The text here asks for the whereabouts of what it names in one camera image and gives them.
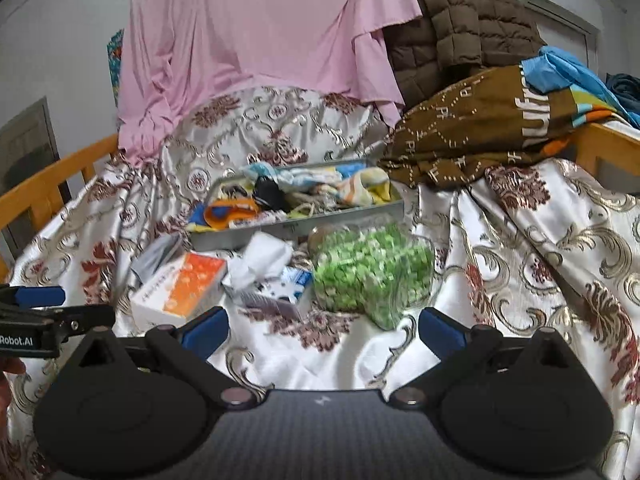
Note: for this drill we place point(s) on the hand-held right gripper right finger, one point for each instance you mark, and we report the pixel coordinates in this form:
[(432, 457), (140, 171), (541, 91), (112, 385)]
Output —
[(440, 332)]

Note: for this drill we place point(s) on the dark blue jeans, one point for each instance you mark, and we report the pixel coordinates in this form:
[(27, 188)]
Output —
[(625, 90)]

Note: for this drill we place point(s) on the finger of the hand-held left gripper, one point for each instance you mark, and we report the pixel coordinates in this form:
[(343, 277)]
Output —
[(40, 295), (85, 316)]

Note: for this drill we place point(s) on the wooden bed rail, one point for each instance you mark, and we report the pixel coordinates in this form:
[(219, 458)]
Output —
[(50, 180)]

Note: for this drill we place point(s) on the orange and white box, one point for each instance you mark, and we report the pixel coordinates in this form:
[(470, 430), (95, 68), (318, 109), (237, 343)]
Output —
[(175, 290)]

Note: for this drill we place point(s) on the grey patterned cloth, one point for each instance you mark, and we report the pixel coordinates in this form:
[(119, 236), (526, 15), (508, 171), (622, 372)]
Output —
[(270, 305)]

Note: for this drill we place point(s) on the metal tin box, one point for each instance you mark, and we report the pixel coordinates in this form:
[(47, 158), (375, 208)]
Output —
[(280, 232)]

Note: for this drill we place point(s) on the pale blue cloth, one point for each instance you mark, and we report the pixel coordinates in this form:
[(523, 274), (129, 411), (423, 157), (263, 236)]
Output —
[(300, 175)]

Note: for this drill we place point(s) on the clear bag of green stars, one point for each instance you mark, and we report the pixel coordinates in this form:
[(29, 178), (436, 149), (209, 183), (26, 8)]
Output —
[(370, 270)]

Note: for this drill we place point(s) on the colourful wall poster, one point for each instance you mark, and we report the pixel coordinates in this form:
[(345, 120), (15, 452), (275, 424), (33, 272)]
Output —
[(115, 60)]

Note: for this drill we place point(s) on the pink cloth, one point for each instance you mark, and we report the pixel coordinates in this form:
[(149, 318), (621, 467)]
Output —
[(250, 25)]

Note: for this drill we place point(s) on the brown printed cloth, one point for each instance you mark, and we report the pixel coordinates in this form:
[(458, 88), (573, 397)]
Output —
[(475, 120)]

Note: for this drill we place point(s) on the floral satin bedspread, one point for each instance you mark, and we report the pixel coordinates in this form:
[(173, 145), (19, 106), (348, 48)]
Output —
[(525, 240)]

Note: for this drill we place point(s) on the light blue cloth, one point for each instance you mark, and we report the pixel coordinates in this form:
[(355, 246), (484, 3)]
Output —
[(565, 67)]

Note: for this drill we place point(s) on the person's left hand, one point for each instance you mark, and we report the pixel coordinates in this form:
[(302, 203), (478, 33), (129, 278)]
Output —
[(10, 366)]

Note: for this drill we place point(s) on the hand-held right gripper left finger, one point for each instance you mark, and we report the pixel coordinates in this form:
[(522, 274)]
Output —
[(205, 332)]

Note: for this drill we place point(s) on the wooden bed frame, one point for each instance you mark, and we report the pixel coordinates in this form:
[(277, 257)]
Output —
[(600, 142)]

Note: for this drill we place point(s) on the brown puffer jacket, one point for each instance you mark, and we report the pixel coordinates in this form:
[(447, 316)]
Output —
[(450, 20)]

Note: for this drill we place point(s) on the grey plastic packet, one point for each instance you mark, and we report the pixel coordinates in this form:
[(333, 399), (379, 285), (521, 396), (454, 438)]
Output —
[(155, 257)]

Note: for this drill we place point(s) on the blue white tissue pack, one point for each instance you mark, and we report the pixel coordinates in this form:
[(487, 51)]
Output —
[(262, 257), (297, 280)]

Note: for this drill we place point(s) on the grey door frame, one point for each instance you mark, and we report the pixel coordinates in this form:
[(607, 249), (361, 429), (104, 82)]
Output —
[(565, 35)]

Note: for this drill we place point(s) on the black cloth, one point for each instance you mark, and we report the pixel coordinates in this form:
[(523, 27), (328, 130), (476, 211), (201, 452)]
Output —
[(270, 192)]

